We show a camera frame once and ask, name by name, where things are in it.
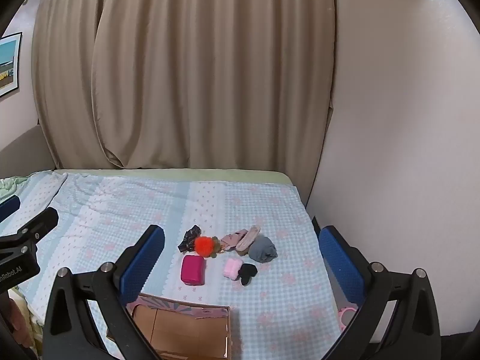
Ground magenta pouch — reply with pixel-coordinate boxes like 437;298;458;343
181;255;206;286

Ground orange pompom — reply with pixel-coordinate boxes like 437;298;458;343
193;236;214;257

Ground blue checked floral blanket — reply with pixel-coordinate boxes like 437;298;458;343
0;170;343;360

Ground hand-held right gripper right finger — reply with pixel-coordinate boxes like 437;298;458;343
319;225;442;360

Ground green bed sheet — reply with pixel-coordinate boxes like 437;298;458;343
52;168;295;187

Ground beige curtain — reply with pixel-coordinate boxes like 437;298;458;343
32;0;336;170

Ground pink sock roll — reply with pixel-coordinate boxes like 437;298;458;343
223;257;244;281

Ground pink cloth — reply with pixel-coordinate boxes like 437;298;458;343
220;229;250;250

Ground grey sock bundle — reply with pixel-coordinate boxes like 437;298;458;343
247;235;278;264

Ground person's left hand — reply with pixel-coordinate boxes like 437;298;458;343
7;294;34;349

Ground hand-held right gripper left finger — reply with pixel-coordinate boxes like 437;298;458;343
43;224;166;360

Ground pink plastic object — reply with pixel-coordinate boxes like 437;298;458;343
337;305;359;333

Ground cardboard box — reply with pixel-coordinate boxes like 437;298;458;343
107;294;233;360

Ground beige sock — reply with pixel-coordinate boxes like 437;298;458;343
235;225;262;254

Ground black sock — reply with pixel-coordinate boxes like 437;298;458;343
238;263;259;287

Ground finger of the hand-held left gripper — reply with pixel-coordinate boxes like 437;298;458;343
0;207;60;260
0;195;21;223

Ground wall poster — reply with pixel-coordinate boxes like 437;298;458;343
0;32;23;99

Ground dark patterned cloth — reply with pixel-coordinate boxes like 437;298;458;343
177;225;203;253

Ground green pillow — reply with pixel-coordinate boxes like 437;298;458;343
0;175;29;196

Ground beige headboard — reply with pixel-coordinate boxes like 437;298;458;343
0;124;58;179

